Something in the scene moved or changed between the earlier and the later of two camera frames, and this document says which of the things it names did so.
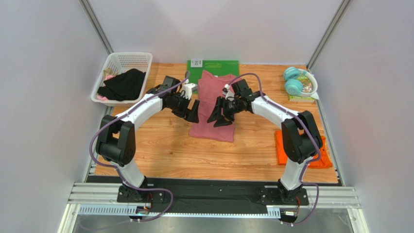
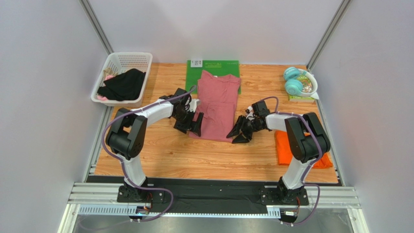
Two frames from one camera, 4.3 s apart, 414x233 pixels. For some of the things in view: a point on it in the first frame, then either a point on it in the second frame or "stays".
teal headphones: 294,87 stays
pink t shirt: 210,88 stays
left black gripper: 192,115 -> 184,127
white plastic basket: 120,62 stays
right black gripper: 224,108 -> 248,125
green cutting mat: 217,68 stays
